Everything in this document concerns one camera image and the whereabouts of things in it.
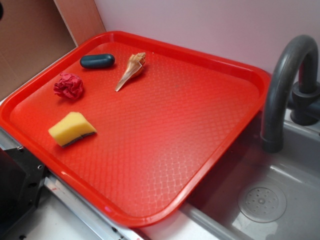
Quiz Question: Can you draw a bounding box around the silver metal rail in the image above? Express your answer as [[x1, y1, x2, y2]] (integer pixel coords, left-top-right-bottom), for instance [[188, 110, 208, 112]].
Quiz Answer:
[[0, 126, 151, 240]]

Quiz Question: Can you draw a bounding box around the crumpled red paper ball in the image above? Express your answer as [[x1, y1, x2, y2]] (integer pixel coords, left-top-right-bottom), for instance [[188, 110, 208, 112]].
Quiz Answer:
[[53, 72, 84, 100]]

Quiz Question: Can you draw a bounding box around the tan spiral seashell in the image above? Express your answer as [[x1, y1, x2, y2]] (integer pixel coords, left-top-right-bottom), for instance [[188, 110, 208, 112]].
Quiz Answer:
[[115, 52, 146, 92]]

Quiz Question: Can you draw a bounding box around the brown cardboard panel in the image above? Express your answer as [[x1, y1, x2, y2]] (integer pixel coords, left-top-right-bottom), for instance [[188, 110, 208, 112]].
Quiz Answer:
[[0, 0, 105, 100]]

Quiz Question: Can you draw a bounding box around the yellow sponge piece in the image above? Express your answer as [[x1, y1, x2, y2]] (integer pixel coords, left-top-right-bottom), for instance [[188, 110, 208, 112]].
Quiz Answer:
[[48, 112, 97, 147]]

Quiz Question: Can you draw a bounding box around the dark green plastic pickle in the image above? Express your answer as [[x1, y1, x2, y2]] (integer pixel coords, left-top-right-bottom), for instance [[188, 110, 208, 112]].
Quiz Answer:
[[79, 53, 115, 69]]

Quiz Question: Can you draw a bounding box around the red plastic tray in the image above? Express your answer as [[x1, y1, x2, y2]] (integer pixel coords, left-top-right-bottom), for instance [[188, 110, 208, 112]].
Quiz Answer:
[[0, 31, 270, 228]]

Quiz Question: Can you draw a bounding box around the grey plastic sink basin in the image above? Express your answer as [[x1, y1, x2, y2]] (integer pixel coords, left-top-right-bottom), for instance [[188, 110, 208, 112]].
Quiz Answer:
[[181, 115, 320, 240]]

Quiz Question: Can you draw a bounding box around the grey toy faucet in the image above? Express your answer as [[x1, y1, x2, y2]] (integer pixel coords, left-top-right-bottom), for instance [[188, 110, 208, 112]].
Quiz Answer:
[[260, 35, 320, 153]]

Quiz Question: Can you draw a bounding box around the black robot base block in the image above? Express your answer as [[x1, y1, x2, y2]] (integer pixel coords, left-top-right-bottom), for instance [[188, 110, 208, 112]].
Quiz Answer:
[[0, 148, 47, 239]]

